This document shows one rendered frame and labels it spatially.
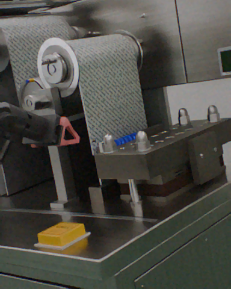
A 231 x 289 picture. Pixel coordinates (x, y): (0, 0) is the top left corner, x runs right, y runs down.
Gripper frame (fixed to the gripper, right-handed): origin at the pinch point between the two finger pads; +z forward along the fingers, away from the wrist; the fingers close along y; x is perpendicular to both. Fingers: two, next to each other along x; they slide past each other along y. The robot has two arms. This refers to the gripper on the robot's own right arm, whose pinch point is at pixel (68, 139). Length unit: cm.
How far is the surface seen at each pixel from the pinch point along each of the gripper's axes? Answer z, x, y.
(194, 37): 26.6, 35.7, 13.5
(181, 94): 248, 116, -154
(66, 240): -6.7, -23.4, 12.9
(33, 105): -5.4, 7.6, -8.6
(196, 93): 248, 116, -140
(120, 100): 16.0, 15.5, -0.2
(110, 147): 7.1, -0.3, 7.5
